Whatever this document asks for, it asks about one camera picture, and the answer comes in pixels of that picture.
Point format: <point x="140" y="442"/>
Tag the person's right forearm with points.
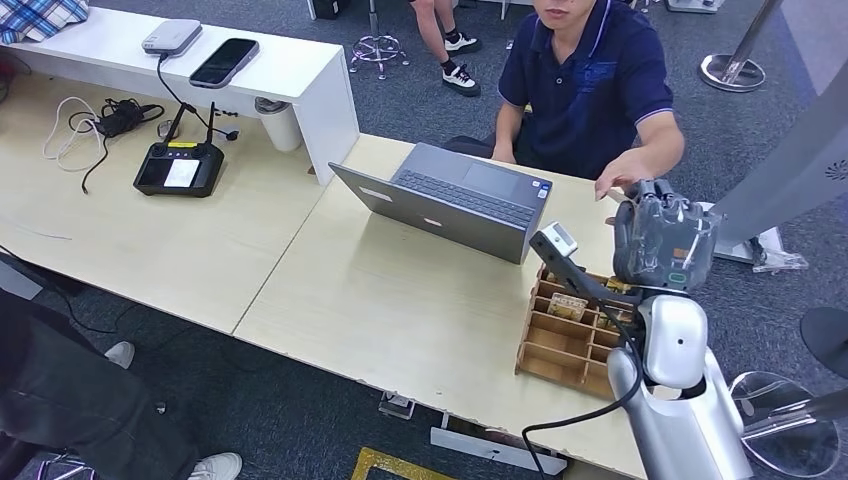
<point x="507" y="127"/>

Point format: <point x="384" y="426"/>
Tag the black remote controller with antennas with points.
<point x="149" y="175"/>

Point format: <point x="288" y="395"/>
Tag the chrome stanchion with round base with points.
<point x="732" y="69"/>

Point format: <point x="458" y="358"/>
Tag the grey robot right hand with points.
<point x="662" y="245"/>

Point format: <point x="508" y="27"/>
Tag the black round base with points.
<point x="828" y="338"/>

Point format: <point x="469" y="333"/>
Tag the person's right hand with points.
<point x="502" y="154"/>

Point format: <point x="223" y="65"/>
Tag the grey open laptop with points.
<point x="464" y="192"/>

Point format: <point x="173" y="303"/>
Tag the person's left hand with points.
<point x="619" y="173"/>

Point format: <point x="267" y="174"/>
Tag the flat metal base plate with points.
<point x="692" y="5"/>

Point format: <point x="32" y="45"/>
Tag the chrome chair base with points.
<point x="63" y="472"/>

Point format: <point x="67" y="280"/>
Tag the seated person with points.
<point x="590" y="86"/>

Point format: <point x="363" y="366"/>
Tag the black smartphone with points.
<point x="224" y="63"/>

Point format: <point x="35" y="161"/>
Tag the grey flat panel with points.
<point x="16" y="285"/>

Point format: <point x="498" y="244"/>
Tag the grey kiosk stand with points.
<point x="782" y="185"/>

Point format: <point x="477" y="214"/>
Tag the white under-desk bracket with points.
<point x="490" y="452"/>

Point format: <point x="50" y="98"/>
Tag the blue plaid cloth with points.
<point x="40" y="16"/>

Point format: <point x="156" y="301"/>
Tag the grey power bank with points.
<point x="172" y="36"/>

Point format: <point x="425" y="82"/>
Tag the pale beige printed card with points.
<point x="568" y="307"/>

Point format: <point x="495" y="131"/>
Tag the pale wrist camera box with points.
<point x="562" y="240"/>

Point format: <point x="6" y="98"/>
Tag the white desk riser shelf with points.
<point x="285" y="66"/>

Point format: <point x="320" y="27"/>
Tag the white paper cup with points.
<point x="281" y="129"/>

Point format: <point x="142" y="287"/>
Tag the standing person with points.
<point x="437" y="33"/>

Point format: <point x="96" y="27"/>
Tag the person in dark trousers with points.
<point x="66" y="397"/>

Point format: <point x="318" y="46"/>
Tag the person's left forearm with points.
<point x="662" y="159"/>

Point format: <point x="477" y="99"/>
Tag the black box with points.
<point x="326" y="6"/>

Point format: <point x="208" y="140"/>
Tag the chrome stool base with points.
<point x="378" y="48"/>

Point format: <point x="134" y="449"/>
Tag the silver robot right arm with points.
<point x="676" y="344"/>

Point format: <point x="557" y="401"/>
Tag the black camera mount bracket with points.
<point x="576" y="275"/>

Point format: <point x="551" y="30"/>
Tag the green and gold card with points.
<point x="606" y="322"/>
<point x="619" y="285"/>

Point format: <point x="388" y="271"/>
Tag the small clear plastic holder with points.
<point x="396" y="405"/>

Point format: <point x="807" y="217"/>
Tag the wooden slotted card holder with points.
<point x="556" y="344"/>

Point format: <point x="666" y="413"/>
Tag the chrome round base with pole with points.
<point x="788" y="424"/>

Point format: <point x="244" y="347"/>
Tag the clear plastic piece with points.
<point x="778" y="262"/>

